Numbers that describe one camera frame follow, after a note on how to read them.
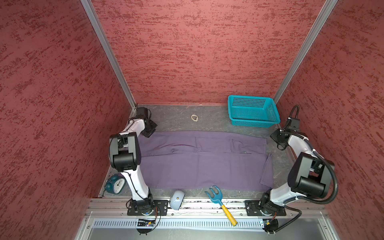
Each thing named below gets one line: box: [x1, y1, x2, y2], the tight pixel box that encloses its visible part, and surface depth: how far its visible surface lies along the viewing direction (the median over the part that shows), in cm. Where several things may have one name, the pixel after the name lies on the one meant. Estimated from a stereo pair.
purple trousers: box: [140, 130, 275, 190], surface depth 92 cm
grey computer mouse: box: [170, 190, 186, 211], surface depth 71 cm
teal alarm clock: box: [105, 174, 126, 195], surface depth 76 cm
